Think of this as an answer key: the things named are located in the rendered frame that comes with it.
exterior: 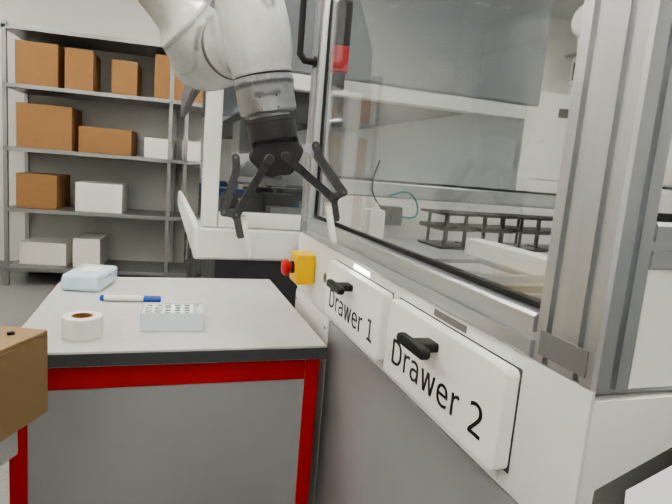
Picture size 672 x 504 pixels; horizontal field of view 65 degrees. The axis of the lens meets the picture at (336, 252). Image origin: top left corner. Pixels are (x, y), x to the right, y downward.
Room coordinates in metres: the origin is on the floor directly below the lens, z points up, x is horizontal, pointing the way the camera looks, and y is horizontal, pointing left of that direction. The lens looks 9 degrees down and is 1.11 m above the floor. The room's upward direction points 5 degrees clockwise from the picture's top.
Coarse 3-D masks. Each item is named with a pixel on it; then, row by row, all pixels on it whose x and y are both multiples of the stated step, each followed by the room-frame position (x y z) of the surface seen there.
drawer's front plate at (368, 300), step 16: (336, 272) 1.02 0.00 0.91; (352, 272) 0.96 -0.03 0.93; (368, 288) 0.86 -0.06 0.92; (336, 304) 1.01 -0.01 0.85; (352, 304) 0.92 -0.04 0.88; (368, 304) 0.85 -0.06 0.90; (384, 304) 0.80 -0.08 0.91; (336, 320) 1.00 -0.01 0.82; (384, 320) 0.80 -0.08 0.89; (352, 336) 0.91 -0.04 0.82; (384, 336) 0.80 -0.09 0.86; (368, 352) 0.84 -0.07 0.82; (384, 352) 0.81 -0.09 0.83
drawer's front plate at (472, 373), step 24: (408, 312) 0.72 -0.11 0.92; (432, 336) 0.65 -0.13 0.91; (456, 336) 0.61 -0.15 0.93; (384, 360) 0.77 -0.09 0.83; (408, 360) 0.70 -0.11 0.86; (432, 360) 0.64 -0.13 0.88; (456, 360) 0.59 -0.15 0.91; (480, 360) 0.55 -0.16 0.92; (408, 384) 0.69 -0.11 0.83; (456, 384) 0.58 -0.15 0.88; (480, 384) 0.54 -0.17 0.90; (504, 384) 0.50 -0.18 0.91; (432, 408) 0.63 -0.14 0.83; (456, 408) 0.58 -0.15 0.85; (504, 408) 0.50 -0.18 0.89; (456, 432) 0.57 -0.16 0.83; (480, 432) 0.53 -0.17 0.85; (504, 432) 0.51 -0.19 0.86; (480, 456) 0.53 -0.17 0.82; (504, 456) 0.51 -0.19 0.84
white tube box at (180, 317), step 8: (144, 304) 1.10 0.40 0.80; (152, 304) 1.10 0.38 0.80; (160, 304) 1.11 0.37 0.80; (176, 304) 1.12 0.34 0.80; (184, 304) 1.12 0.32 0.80; (192, 304) 1.13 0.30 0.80; (200, 304) 1.13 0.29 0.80; (144, 312) 1.04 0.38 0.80; (152, 312) 1.04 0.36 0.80; (168, 312) 1.06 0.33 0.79; (176, 312) 1.06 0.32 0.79; (184, 312) 1.06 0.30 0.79; (192, 312) 1.07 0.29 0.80; (200, 312) 1.07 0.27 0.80; (144, 320) 1.02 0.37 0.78; (152, 320) 1.03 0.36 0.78; (160, 320) 1.03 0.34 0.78; (168, 320) 1.04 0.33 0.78; (176, 320) 1.04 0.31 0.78; (184, 320) 1.05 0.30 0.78; (192, 320) 1.05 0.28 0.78; (200, 320) 1.06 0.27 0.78; (144, 328) 1.03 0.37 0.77; (152, 328) 1.03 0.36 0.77; (160, 328) 1.03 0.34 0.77; (168, 328) 1.04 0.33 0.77; (176, 328) 1.04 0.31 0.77; (184, 328) 1.05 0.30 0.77; (192, 328) 1.05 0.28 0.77; (200, 328) 1.06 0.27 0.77
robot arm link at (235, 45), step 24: (216, 0) 0.80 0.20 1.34; (240, 0) 0.78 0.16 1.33; (264, 0) 0.79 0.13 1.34; (216, 24) 0.81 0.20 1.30; (240, 24) 0.78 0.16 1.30; (264, 24) 0.78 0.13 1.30; (288, 24) 0.82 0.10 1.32; (216, 48) 0.82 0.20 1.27; (240, 48) 0.78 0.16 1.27; (264, 48) 0.78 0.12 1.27; (288, 48) 0.81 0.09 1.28; (240, 72) 0.80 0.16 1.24; (264, 72) 0.79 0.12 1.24
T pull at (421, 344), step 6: (396, 336) 0.66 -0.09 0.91; (402, 336) 0.65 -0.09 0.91; (408, 336) 0.64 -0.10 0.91; (402, 342) 0.64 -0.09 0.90; (408, 342) 0.63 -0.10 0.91; (414, 342) 0.62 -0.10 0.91; (420, 342) 0.63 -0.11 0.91; (426, 342) 0.63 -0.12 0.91; (432, 342) 0.63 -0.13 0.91; (408, 348) 0.63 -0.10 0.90; (414, 348) 0.61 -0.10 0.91; (420, 348) 0.60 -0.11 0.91; (426, 348) 0.60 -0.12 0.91; (432, 348) 0.62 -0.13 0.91; (438, 348) 0.63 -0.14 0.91; (414, 354) 0.61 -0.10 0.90; (420, 354) 0.60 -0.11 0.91; (426, 354) 0.60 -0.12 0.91
